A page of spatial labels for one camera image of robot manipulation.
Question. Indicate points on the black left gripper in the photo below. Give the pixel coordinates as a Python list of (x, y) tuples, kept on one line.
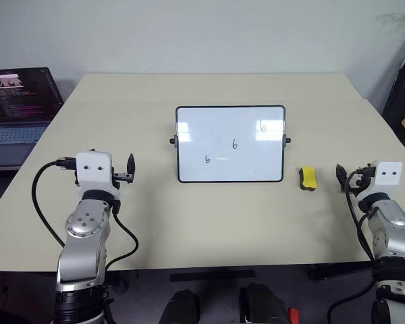
[(123, 176)]

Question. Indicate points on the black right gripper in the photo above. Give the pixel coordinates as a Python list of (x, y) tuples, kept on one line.
[(362, 180)]

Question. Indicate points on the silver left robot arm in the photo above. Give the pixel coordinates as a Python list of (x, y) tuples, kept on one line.
[(84, 229)]

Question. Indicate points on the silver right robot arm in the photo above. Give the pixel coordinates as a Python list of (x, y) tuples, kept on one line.
[(391, 229)]

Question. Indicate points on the yellow and black eraser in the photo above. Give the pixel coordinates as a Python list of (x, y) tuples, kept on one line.
[(308, 177)]

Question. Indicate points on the open blue laptop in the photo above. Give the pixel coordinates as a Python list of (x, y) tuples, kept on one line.
[(18, 111)]

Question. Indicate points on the black leaning board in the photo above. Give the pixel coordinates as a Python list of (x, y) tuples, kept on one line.
[(400, 87)]

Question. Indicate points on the black-framed tabletop whiteboard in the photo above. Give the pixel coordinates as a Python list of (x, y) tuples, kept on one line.
[(229, 145)]

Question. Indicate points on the small red object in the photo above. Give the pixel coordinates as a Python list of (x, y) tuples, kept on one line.
[(293, 316)]

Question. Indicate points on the dark rounded shape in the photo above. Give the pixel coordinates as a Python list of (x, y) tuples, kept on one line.
[(180, 308), (261, 303)]

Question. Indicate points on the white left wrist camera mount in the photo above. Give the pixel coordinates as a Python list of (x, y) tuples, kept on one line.
[(94, 168)]

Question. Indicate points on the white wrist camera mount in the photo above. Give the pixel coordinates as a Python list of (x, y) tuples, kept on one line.
[(94, 168), (388, 175)]

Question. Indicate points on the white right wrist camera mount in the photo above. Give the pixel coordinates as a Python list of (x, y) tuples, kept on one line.
[(388, 175)]

